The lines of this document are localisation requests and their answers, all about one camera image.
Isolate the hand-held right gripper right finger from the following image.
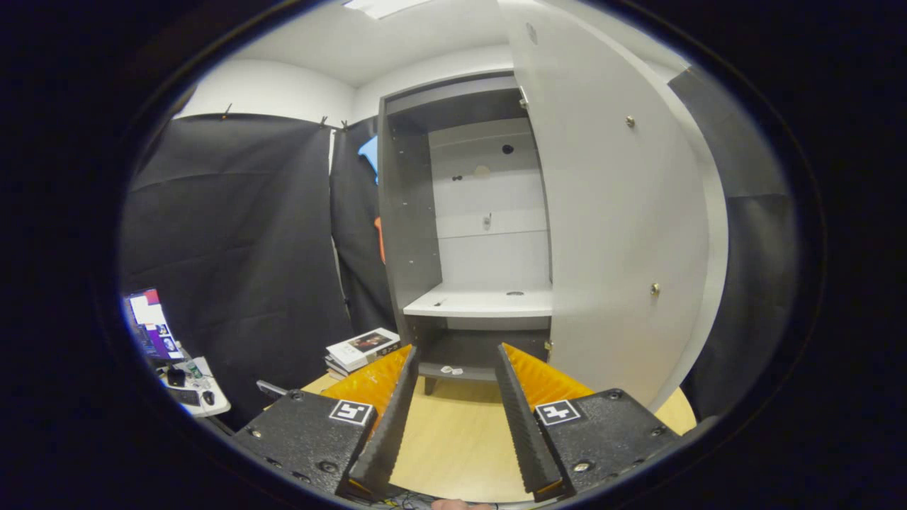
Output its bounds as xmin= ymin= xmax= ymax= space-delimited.
xmin=494 ymin=343 xmax=681 ymax=502

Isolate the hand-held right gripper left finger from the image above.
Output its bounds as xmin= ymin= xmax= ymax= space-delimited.
xmin=232 ymin=344 xmax=419 ymax=498

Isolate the beige cabinet door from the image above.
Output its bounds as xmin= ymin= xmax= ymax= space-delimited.
xmin=496 ymin=0 xmax=729 ymax=412

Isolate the white cabinet shelf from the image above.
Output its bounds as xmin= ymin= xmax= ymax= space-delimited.
xmin=402 ymin=282 xmax=553 ymax=318

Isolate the dark gray cabinet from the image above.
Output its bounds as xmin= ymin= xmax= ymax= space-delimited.
xmin=376 ymin=69 xmax=553 ymax=396

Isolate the stack of books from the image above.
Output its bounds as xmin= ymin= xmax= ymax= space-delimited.
xmin=325 ymin=327 xmax=402 ymax=380

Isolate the white side desk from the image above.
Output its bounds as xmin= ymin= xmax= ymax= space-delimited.
xmin=157 ymin=356 xmax=232 ymax=419

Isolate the black backdrop cloth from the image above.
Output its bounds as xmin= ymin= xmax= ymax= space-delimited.
xmin=119 ymin=67 xmax=801 ymax=433

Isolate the computer monitor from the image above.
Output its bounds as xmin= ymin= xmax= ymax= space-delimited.
xmin=124 ymin=287 xmax=186 ymax=363

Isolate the long ceiling light panel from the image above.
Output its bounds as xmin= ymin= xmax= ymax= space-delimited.
xmin=342 ymin=0 xmax=433 ymax=20

